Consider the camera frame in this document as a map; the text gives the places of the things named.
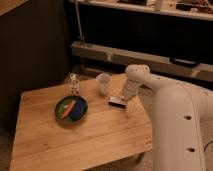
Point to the metal vertical pole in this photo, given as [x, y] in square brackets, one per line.
[81, 37]

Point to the wooden table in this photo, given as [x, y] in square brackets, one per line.
[105, 134]

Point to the black handle on rail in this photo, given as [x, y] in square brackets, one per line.
[188, 64]

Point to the orange carrot toy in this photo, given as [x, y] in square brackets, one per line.
[69, 109]

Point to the grey metal shelf rail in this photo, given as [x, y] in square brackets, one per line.
[155, 62]

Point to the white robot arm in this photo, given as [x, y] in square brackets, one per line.
[178, 109]

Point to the white ceramic cup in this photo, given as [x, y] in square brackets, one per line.
[103, 82]

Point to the upper cluttered shelf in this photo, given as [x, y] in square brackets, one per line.
[150, 8]

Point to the small clear glass bottle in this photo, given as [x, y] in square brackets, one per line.
[74, 84]

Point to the dark green round plate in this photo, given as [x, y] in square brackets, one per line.
[63, 104]

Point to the black and white eraser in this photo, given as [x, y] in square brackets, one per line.
[117, 101]

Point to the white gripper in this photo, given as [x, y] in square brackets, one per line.
[130, 90]

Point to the blue sponge block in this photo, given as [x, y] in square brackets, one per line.
[78, 111]

